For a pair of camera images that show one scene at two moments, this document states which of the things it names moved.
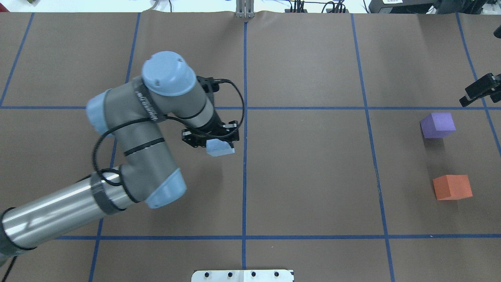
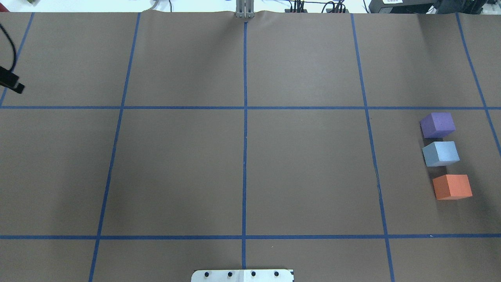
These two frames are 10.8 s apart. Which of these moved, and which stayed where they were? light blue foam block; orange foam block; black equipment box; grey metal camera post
Moved: light blue foam block
Stayed: grey metal camera post; black equipment box; orange foam block
